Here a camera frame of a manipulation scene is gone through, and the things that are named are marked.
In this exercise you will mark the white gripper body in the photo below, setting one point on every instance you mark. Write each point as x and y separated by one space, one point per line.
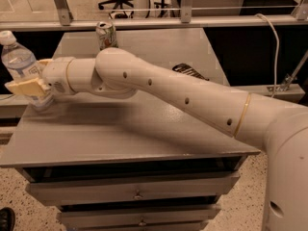
55 75

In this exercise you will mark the clear blue plastic water bottle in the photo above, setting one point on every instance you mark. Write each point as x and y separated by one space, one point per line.
23 65

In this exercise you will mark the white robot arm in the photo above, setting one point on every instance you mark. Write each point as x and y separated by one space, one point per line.
277 127

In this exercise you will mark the metal railing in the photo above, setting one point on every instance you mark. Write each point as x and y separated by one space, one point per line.
68 15

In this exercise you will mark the green white soda can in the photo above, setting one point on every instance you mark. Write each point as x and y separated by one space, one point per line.
106 34

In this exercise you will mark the grey drawer cabinet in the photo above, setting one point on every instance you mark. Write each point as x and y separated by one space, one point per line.
86 137

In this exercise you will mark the upper grey drawer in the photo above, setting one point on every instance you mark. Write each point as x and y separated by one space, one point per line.
133 188

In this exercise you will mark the grey drawer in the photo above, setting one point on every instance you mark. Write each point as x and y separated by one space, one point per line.
140 217
133 188

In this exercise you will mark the black shoe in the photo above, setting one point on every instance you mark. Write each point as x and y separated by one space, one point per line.
7 219

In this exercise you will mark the lower grey drawer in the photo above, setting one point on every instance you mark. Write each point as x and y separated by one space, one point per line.
140 217

